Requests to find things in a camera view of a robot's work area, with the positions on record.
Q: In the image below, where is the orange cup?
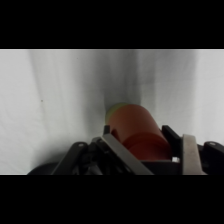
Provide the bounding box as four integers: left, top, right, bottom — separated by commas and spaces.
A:
109, 103, 175, 163

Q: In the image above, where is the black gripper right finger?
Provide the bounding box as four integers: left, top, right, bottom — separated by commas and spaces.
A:
161, 124, 208, 176

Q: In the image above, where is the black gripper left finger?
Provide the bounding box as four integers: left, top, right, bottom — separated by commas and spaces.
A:
98, 124, 155, 176

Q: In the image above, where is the yellow cup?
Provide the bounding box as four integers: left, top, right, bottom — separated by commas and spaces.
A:
105, 101, 135, 125

